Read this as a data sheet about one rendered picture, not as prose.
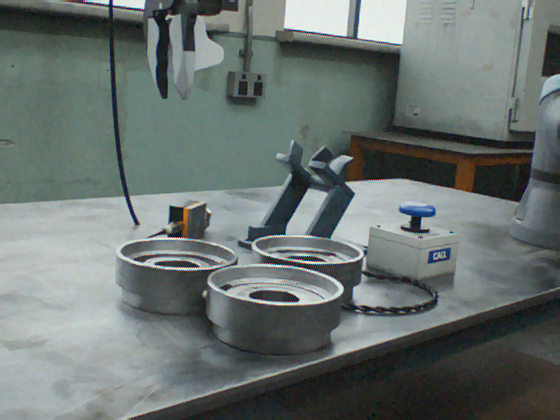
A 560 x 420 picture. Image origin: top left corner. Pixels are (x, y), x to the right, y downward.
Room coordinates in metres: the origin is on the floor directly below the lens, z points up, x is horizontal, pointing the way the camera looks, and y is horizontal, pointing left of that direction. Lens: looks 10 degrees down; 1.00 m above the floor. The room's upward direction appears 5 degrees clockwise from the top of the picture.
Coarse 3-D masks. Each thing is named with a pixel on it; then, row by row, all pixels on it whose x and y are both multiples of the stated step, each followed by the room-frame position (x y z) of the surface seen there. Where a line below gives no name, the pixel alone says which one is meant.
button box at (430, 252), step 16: (384, 224) 0.79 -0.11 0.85; (400, 224) 0.80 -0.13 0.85; (368, 240) 0.78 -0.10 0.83; (384, 240) 0.76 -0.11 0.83; (400, 240) 0.75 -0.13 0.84; (416, 240) 0.73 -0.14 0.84; (432, 240) 0.74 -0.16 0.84; (448, 240) 0.76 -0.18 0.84; (368, 256) 0.78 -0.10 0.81; (384, 256) 0.76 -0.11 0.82; (400, 256) 0.75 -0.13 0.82; (416, 256) 0.73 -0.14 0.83; (432, 256) 0.74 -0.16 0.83; (448, 256) 0.76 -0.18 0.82; (400, 272) 0.74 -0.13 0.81; (416, 272) 0.73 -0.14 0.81; (432, 272) 0.75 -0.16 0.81; (448, 272) 0.77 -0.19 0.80
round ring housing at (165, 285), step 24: (144, 240) 0.65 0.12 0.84; (168, 240) 0.66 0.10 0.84; (192, 240) 0.66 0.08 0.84; (120, 264) 0.58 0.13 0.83; (144, 264) 0.57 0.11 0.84; (168, 264) 0.63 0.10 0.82; (192, 264) 0.63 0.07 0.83; (144, 288) 0.57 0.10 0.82; (168, 288) 0.56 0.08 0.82; (192, 288) 0.57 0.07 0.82; (168, 312) 0.57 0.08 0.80; (192, 312) 0.57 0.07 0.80
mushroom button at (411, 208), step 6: (402, 204) 0.77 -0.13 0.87; (408, 204) 0.77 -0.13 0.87; (414, 204) 0.77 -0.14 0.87; (420, 204) 0.77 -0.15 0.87; (426, 204) 0.77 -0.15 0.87; (402, 210) 0.77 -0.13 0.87; (408, 210) 0.76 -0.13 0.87; (414, 210) 0.76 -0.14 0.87; (420, 210) 0.76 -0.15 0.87; (426, 210) 0.76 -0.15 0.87; (432, 210) 0.76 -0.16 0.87; (414, 216) 0.76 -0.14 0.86; (420, 216) 0.76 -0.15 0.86; (426, 216) 0.76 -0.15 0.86; (432, 216) 0.76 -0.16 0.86; (414, 222) 0.77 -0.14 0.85; (420, 222) 0.77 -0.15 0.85
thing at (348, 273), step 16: (256, 240) 0.68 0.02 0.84; (272, 240) 0.70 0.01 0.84; (288, 240) 0.71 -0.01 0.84; (304, 240) 0.72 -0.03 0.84; (320, 240) 0.72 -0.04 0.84; (256, 256) 0.65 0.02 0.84; (272, 256) 0.63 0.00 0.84; (288, 256) 0.68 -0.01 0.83; (304, 256) 0.69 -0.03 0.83; (320, 256) 0.69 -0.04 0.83; (336, 256) 0.70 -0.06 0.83; (352, 256) 0.69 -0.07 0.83; (320, 272) 0.62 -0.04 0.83; (336, 272) 0.62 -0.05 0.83; (352, 272) 0.64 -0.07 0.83; (352, 288) 0.65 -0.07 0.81
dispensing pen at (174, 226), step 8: (184, 200) 0.85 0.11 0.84; (192, 200) 0.85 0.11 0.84; (176, 208) 0.81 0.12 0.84; (176, 216) 0.81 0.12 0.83; (208, 216) 0.88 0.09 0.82; (168, 224) 0.78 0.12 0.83; (176, 224) 0.80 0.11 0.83; (208, 224) 0.88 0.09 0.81; (160, 232) 0.76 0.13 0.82; (168, 232) 0.78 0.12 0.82; (176, 232) 0.81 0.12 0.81
